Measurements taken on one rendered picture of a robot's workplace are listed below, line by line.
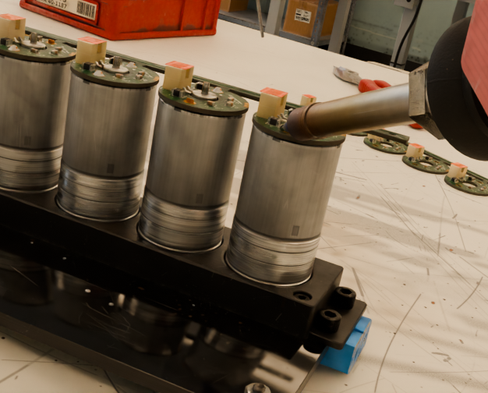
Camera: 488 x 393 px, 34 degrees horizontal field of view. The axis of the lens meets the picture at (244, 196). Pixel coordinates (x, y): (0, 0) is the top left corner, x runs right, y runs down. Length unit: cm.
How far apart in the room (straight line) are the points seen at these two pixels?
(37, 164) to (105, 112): 3
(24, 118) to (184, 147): 5
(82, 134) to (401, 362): 11
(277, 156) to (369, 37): 471
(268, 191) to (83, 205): 6
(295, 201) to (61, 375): 7
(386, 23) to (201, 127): 466
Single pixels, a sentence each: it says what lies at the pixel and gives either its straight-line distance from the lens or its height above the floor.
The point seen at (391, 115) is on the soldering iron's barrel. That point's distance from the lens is 16.
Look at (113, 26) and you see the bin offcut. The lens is 57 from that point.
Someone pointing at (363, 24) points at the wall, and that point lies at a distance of 492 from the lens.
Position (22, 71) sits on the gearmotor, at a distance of 24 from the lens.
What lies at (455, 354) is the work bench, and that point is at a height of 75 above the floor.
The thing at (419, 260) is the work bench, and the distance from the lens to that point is 31.
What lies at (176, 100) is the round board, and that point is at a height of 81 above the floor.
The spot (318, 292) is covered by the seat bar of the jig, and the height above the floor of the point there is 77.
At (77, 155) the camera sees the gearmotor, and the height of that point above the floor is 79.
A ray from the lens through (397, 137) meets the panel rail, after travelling 22.
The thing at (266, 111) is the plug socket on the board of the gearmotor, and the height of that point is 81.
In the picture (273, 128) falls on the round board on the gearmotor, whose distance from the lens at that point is 20.
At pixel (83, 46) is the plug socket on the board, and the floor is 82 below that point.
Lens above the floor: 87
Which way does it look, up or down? 21 degrees down
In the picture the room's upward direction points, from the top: 12 degrees clockwise
